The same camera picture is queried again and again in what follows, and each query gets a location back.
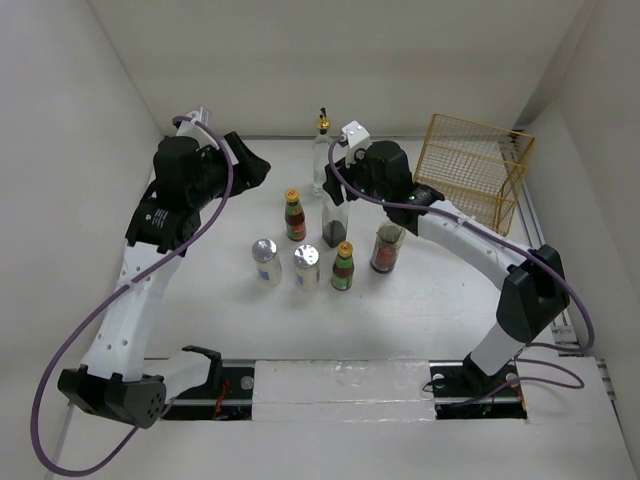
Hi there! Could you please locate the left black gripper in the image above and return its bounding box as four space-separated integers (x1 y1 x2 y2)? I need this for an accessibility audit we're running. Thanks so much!
189 132 269 209

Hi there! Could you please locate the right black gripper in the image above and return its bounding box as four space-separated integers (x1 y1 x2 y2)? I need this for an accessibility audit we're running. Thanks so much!
322 146 391 205

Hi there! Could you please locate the dark sauce glass bottle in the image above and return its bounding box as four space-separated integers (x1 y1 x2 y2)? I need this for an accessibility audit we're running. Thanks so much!
322 192 349 248

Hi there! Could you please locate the clear liquid glass bottle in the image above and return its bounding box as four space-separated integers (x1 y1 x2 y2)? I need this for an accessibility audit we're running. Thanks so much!
312 107 332 196

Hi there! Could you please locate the red label soy sauce bottle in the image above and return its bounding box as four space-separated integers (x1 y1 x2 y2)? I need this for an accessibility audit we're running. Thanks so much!
370 221 406 274

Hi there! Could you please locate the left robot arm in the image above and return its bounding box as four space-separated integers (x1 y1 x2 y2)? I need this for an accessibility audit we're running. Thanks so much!
58 132 270 429

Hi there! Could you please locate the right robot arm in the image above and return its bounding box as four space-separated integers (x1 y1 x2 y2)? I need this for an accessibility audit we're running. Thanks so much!
323 137 574 404

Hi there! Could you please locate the yellow cap sauce bottle rear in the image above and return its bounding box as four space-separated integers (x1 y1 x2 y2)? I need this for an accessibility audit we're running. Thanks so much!
285 188 306 241

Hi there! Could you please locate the yellow cap sauce bottle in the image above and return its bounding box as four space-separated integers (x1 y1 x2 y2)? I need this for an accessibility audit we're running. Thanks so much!
331 241 354 291
285 188 306 241

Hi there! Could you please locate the yellow cap sauce bottle front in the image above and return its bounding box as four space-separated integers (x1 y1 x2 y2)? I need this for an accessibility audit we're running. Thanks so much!
331 241 354 291

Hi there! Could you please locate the silver lid shaker left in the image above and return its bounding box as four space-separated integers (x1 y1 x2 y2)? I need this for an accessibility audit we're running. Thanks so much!
252 238 282 286

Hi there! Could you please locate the silver lid shaker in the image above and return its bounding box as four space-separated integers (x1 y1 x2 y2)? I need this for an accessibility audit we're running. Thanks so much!
252 238 282 286
293 244 320 292

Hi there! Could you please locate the silver lid shaker right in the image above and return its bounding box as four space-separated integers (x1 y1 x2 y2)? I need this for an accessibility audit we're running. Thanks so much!
293 244 320 292

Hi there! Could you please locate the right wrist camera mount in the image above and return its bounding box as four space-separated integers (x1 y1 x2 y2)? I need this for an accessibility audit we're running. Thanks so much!
341 120 371 168

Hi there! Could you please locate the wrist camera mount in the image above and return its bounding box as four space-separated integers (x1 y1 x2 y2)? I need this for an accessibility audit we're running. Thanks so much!
180 105 210 137
341 120 371 168

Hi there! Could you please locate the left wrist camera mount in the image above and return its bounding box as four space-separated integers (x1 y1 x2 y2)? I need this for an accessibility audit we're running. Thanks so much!
180 105 210 137

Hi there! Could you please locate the yellow wire rack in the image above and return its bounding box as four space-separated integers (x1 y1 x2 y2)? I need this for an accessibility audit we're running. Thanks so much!
413 114 536 236

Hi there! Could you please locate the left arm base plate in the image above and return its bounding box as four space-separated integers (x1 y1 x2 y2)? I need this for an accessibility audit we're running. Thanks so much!
163 362 255 422

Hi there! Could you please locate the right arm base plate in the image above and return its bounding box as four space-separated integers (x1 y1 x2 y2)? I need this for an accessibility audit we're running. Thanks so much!
423 361 528 420

